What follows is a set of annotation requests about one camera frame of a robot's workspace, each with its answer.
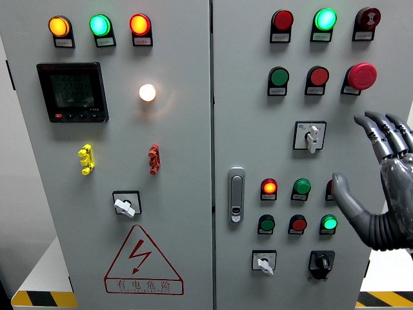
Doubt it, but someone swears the large white handle turn switch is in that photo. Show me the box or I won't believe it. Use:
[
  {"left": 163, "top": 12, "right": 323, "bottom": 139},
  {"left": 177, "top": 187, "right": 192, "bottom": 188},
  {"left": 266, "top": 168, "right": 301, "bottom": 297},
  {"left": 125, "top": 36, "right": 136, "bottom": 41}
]
[{"left": 292, "top": 120, "right": 328, "bottom": 154}]

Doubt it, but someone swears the small green lit lamp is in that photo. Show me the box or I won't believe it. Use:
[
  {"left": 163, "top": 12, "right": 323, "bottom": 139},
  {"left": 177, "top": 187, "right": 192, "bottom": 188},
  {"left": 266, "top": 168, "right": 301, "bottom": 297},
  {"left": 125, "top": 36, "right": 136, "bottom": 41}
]
[{"left": 320, "top": 214, "right": 339, "bottom": 232}]

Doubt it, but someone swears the small dark green lamp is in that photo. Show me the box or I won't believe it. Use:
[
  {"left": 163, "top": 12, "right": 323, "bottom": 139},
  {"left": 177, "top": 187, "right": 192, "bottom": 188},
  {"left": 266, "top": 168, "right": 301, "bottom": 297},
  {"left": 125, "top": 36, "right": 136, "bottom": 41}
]
[{"left": 292, "top": 178, "right": 312, "bottom": 196}]

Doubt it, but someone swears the small red push button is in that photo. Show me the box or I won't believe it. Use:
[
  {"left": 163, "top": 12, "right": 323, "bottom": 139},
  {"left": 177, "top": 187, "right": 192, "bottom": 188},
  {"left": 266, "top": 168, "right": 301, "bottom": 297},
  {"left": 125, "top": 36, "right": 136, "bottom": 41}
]
[{"left": 288, "top": 214, "right": 308, "bottom": 232}]

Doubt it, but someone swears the black yellow striped tape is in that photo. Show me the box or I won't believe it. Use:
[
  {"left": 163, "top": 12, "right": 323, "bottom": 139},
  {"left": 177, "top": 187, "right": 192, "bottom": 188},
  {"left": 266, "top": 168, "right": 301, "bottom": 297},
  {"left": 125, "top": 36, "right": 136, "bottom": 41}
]
[
  {"left": 11, "top": 290, "right": 79, "bottom": 308},
  {"left": 356, "top": 291, "right": 413, "bottom": 308}
]

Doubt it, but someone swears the large red stop button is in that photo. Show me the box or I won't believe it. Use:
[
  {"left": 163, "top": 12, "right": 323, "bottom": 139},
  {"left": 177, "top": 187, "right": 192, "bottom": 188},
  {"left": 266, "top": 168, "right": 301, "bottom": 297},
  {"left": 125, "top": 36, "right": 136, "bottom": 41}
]
[{"left": 345, "top": 62, "right": 378, "bottom": 91}]

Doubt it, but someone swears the small red lit lamp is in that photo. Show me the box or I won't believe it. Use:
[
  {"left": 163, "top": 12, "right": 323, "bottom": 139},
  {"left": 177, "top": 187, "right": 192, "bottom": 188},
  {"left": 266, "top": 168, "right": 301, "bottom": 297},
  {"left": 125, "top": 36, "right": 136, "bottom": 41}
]
[{"left": 261, "top": 178, "right": 279, "bottom": 196}]

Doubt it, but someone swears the small green push button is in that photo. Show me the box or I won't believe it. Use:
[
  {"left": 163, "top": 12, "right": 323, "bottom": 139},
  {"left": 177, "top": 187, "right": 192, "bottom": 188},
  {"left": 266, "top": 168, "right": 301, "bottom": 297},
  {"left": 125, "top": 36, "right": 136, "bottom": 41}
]
[{"left": 258, "top": 214, "right": 276, "bottom": 232}]

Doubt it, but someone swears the large red push button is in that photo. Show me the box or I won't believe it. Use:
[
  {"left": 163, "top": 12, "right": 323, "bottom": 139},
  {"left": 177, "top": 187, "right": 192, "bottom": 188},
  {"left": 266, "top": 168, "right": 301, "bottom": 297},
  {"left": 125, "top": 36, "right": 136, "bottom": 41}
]
[{"left": 307, "top": 65, "right": 330, "bottom": 87}]

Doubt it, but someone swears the cabinet door with silver lock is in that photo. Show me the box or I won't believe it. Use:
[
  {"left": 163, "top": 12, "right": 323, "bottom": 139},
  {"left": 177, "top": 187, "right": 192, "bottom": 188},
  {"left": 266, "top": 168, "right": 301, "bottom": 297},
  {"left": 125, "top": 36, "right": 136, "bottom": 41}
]
[{"left": 211, "top": 0, "right": 413, "bottom": 310}]

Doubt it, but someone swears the silver door lock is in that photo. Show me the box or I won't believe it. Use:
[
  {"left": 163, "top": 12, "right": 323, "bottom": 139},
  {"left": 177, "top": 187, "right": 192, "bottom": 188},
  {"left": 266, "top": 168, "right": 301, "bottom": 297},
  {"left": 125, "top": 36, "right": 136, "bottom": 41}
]
[{"left": 227, "top": 167, "right": 246, "bottom": 224}]

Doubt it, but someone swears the large green push button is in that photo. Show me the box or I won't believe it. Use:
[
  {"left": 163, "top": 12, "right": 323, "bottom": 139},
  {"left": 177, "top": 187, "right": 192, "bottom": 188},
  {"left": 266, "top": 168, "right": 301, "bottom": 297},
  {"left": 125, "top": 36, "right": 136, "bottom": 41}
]
[{"left": 268, "top": 66, "right": 290, "bottom": 87}]

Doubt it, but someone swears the dark red buzzer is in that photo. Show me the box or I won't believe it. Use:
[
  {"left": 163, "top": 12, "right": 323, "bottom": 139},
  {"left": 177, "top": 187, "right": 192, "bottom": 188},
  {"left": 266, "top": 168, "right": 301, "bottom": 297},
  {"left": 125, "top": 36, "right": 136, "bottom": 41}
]
[{"left": 355, "top": 6, "right": 382, "bottom": 32}]

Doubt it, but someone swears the large green lit lamp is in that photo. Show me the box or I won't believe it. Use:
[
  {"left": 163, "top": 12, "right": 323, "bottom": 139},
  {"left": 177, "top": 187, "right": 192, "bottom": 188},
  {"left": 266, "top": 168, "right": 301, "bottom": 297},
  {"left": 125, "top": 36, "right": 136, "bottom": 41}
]
[
  {"left": 314, "top": 8, "right": 338, "bottom": 32},
  {"left": 89, "top": 14, "right": 112, "bottom": 37}
]

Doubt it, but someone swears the large dark red lamp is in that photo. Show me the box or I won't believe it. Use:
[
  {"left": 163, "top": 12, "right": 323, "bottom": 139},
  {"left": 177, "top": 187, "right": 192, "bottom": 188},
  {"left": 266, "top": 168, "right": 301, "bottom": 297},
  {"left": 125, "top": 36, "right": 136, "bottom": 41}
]
[{"left": 271, "top": 9, "right": 295, "bottom": 32}]

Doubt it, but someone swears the cabinet door with warning triangle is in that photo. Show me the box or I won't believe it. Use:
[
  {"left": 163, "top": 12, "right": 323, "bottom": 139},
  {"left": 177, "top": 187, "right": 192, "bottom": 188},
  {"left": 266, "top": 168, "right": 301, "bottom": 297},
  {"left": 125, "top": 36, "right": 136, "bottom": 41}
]
[{"left": 0, "top": 0, "right": 214, "bottom": 310}]

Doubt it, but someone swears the white round lamp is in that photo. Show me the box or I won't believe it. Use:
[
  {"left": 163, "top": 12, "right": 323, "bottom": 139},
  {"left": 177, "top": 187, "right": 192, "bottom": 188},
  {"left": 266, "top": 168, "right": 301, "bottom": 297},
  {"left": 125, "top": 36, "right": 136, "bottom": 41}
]
[{"left": 138, "top": 83, "right": 157, "bottom": 103}]

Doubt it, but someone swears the red warning triangle sticker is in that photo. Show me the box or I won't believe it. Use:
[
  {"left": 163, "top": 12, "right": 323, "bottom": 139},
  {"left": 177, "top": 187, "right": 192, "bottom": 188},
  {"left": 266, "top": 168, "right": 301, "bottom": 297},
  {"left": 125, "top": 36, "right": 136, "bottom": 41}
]
[{"left": 103, "top": 224, "right": 185, "bottom": 296}]

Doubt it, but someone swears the large red lit lamp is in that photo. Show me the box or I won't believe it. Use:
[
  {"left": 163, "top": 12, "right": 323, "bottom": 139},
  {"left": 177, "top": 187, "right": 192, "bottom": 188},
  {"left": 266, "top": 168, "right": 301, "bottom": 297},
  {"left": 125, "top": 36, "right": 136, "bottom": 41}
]
[{"left": 129, "top": 13, "right": 152, "bottom": 36}]

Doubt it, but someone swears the black display meter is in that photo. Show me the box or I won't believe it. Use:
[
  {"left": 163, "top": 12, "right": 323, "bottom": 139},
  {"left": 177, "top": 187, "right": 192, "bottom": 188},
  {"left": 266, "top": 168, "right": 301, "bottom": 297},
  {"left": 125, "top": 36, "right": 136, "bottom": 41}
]
[{"left": 35, "top": 62, "right": 110, "bottom": 124}]

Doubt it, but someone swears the large yellow round lamp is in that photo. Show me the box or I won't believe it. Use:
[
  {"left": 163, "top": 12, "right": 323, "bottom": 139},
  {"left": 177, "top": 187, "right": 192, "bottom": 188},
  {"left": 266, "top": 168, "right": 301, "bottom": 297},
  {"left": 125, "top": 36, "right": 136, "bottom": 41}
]
[{"left": 48, "top": 15, "right": 72, "bottom": 37}]

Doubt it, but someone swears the black handle turn switch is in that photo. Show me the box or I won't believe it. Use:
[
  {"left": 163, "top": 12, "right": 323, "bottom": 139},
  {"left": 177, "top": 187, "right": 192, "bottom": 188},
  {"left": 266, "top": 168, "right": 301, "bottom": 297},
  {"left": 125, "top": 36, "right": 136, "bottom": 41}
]
[{"left": 307, "top": 250, "right": 336, "bottom": 280}]

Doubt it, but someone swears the small white handle turn switch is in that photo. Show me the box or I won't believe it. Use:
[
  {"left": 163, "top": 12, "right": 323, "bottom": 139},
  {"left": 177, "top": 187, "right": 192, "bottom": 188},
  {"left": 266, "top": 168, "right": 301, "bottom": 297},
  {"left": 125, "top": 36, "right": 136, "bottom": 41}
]
[{"left": 251, "top": 249, "right": 277, "bottom": 276}]

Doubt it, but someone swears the small red handle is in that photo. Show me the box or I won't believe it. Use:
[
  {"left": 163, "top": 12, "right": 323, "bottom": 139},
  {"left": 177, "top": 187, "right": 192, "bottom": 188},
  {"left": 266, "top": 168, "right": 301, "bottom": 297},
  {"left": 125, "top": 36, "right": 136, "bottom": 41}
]
[{"left": 148, "top": 143, "right": 161, "bottom": 176}]

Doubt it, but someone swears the white handle switch, plain plate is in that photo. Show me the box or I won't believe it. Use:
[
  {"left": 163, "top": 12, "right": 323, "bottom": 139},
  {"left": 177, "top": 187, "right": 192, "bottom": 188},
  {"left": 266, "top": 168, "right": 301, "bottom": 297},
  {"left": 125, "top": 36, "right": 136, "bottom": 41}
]
[{"left": 112, "top": 190, "right": 143, "bottom": 219}]

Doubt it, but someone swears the small yellow handle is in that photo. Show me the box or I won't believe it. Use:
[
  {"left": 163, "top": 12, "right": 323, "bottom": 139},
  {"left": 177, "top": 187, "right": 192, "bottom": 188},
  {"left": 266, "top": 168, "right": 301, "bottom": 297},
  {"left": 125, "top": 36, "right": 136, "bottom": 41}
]
[{"left": 77, "top": 144, "right": 96, "bottom": 176}]

